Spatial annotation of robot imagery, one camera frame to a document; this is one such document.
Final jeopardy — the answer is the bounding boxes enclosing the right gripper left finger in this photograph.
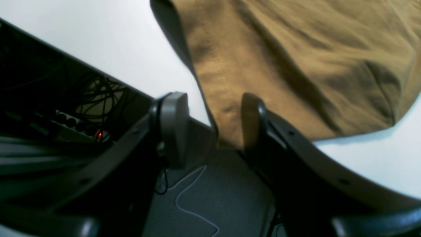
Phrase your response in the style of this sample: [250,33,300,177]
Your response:
[1,92,190,237]

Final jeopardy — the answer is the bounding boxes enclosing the brown T-shirt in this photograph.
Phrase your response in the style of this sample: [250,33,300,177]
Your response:
[162,0,421,149]

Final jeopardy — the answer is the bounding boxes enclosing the black power strip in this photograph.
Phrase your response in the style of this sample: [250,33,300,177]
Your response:
[35,110,111,143]

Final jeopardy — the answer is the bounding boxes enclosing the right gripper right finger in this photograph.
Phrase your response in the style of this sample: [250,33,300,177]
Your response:
[241,93,420,237]

